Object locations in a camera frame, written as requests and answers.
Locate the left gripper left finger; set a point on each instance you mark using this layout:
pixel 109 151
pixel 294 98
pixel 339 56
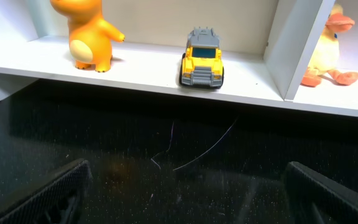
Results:
pixel 42 199

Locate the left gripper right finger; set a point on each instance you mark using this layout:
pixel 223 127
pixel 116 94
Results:
pixel 325 199

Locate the orange toy dinosaur figure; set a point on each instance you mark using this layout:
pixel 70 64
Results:
pixel 89 34

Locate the grey and yellow toy truck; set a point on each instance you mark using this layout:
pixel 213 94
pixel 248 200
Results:
pixel 201 65

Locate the yellow plush duck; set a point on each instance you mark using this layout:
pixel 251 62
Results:
pixel 323 56

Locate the white shelf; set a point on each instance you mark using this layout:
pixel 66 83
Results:
pixel 148 65

